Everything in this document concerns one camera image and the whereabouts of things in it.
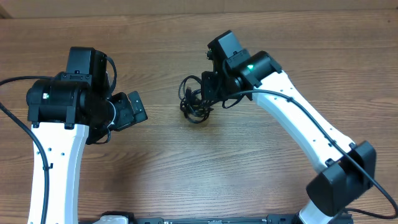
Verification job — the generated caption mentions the black usb cable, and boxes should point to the black usb cable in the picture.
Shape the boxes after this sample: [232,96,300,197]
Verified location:
[179,88,215,124]

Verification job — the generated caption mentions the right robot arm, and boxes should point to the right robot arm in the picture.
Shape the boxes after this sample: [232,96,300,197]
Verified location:
[201,30,376,223]

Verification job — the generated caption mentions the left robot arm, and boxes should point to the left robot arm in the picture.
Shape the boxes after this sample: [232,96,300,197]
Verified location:
[26,47,148,223]

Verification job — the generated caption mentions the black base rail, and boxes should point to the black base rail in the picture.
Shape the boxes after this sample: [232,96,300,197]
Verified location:
[77,211,354,224]

